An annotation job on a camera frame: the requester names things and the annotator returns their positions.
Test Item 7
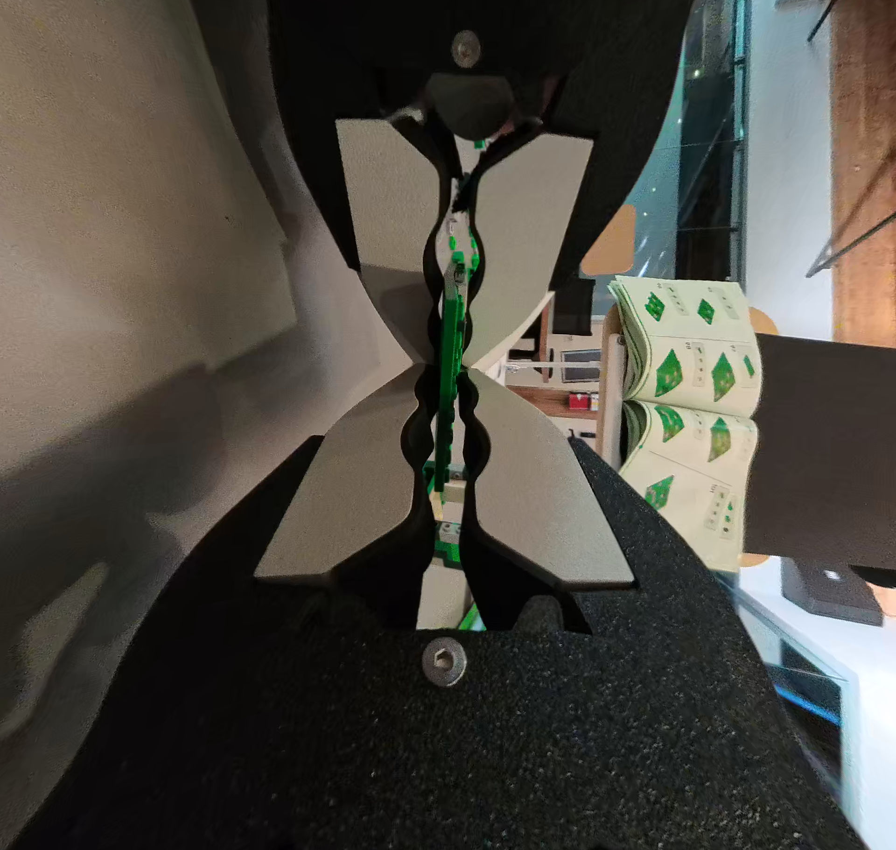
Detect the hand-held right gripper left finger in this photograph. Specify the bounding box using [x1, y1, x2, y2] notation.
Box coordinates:
[253, 365, 436, 585]

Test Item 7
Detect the glass window wall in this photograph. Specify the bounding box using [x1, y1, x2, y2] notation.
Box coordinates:
[626, 0, 755, 285]

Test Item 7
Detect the black box speaker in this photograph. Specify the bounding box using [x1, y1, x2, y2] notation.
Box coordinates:
[779, 555, 885, 628]

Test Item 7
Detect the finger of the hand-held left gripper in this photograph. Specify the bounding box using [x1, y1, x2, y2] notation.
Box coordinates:
[462, 132, 596, 369]
[336, 118, 450, 365]

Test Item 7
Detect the lego instruction booklet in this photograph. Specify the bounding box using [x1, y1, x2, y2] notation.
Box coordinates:
[608, 276, 765, 575]

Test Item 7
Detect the green lego plate with tiles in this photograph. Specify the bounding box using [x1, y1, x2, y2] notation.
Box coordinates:
[433, 248, 485, 495]

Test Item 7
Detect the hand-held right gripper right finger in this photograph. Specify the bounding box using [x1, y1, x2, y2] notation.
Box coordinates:
[458, 368, 637, 593]

